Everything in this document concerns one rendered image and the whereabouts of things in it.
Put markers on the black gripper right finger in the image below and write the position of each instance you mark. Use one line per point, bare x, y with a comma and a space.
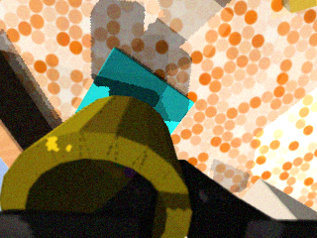
218, 213

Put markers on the yellow cup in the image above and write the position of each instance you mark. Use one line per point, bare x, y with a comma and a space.
69, 168

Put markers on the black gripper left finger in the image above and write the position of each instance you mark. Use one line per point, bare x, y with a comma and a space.
130, 213

